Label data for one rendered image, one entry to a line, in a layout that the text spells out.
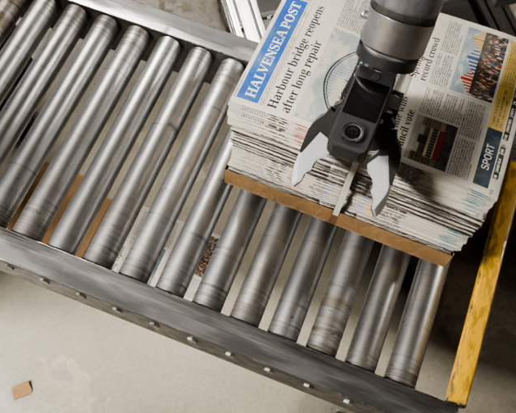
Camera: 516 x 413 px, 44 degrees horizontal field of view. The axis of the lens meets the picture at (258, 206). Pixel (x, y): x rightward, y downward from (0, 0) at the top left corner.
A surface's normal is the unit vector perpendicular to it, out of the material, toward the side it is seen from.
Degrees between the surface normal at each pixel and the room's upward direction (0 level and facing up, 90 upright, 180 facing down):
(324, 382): 0
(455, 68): 7
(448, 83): 7
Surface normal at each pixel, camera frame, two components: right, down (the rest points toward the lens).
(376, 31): -0.74, 0.24
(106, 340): 0.03, -0.38
